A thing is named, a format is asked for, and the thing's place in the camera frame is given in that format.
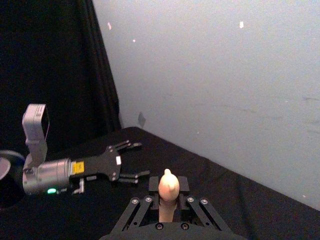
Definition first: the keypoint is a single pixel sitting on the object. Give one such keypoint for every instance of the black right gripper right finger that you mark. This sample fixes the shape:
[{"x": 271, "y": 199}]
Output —
[{"x": 198, "y": 210}]

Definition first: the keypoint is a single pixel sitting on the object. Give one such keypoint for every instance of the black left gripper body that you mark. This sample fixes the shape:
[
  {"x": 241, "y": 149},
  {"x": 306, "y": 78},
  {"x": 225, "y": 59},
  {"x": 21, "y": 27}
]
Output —
[{"x": 100, "y": 166}]

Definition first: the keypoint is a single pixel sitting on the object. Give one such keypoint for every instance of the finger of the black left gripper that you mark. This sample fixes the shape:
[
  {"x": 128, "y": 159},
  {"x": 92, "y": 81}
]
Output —
[
  {"x": 130, "y": 177},
  {"x": 122, "y": 146}
]

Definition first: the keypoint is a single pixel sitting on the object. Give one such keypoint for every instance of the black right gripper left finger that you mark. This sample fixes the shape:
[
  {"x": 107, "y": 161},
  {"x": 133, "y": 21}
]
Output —
[{"x": 141, "y": 208}]

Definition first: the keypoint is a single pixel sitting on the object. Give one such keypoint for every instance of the small white plastic piece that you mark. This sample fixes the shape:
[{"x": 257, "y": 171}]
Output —
[{"x": 168, "y": 186}]

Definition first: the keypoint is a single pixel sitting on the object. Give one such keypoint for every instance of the black table cloth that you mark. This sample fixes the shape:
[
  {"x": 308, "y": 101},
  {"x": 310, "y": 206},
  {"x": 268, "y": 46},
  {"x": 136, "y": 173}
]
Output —
[{"x": 250, "y": 207}]

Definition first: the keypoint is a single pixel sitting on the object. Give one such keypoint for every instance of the black hanging curtain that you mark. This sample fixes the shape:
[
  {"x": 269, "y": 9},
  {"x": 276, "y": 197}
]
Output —
[{"x": 50, "y": 62}]

